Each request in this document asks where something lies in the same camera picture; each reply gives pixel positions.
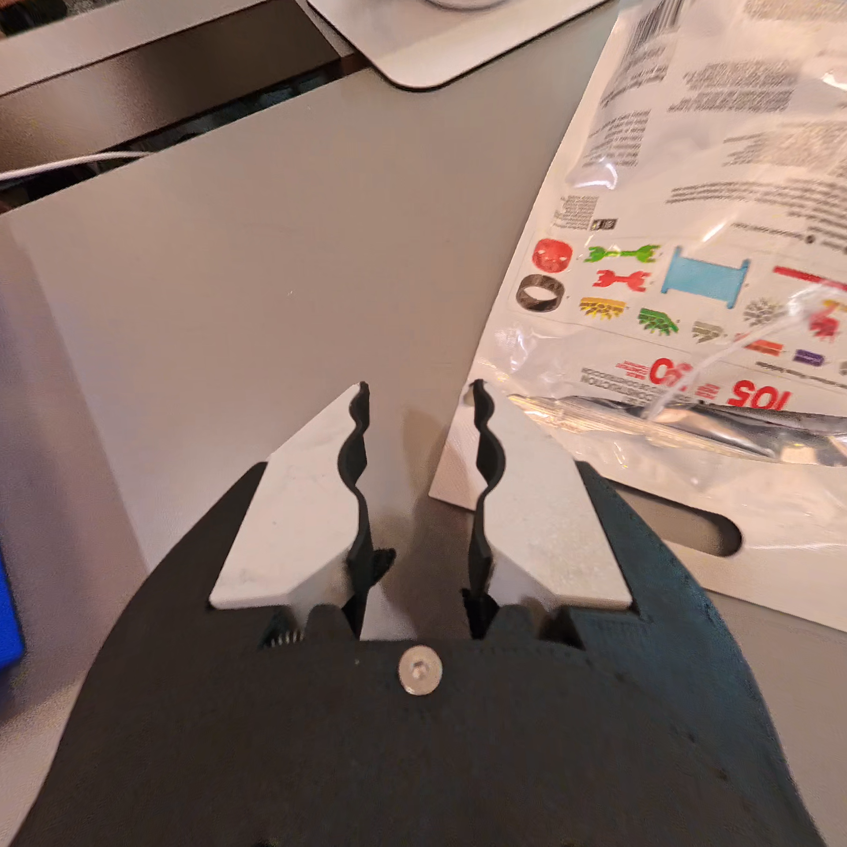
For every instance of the printed plastic toy bag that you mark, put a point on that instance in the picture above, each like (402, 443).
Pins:
(695, 198)

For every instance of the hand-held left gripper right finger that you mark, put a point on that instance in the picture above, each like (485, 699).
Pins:
(549, 529)

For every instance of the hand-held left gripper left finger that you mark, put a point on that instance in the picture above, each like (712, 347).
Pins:
(291, 529)

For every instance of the white document stand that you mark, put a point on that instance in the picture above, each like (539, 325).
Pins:
(450, 46)

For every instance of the blue plastic bin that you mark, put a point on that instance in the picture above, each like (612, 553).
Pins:
(8, 609)

